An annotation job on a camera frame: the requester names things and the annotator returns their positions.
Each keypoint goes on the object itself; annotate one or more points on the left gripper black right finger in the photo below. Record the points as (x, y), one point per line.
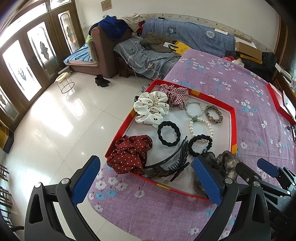
(252, 220)

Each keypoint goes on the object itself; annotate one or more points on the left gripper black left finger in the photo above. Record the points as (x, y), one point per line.
(42, 222)

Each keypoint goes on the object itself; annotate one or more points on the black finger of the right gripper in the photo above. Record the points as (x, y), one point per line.
(280, 200)

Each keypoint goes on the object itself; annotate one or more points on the grey organza scrunchie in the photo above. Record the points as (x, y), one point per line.
(225, 163)

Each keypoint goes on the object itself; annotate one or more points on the purple floral bedsheet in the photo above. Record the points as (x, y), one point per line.
(151, 212)

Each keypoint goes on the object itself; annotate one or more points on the black comb headbands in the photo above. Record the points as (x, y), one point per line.
(173, 165)

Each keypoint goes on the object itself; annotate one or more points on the red box lid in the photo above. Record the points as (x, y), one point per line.
(279, 103)

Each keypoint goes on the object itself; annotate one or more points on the red polka dot scrunchie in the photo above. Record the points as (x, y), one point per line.
(130, 154)

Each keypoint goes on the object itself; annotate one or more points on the red tray box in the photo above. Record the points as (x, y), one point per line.
(224, 137)

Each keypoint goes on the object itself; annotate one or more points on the red plaid scrunchie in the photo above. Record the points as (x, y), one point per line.
(177, 96)

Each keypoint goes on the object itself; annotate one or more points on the white cherry scrunchie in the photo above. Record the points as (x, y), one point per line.
(151, 108)

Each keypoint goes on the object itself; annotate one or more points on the cardboard box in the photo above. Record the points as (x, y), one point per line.
(248, 50)

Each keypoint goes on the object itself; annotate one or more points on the black boots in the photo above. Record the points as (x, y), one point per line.
(101, 81)

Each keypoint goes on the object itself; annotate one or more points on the grey patterned bedsheet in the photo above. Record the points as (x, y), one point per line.
(148, 63)

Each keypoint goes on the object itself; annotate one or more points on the blue grey quilt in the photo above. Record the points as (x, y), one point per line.
(198, 37)

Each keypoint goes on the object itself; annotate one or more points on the brown sofa armchair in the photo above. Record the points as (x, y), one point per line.
(105, 61)

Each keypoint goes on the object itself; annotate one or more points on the blue striped cushion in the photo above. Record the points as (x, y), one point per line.
(81, 54)

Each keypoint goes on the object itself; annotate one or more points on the yellow paper bag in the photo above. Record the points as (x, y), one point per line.
(178, 47)

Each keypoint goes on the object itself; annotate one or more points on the wooden glass door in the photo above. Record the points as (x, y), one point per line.
(34, 44)

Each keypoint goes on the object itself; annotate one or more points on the olive green jacket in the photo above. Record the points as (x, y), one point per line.
(155, 42)

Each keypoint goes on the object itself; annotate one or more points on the blue jacket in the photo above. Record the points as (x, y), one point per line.
(114, 28)

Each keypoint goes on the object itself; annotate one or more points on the small wire stool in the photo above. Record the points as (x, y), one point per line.
(64, 82)

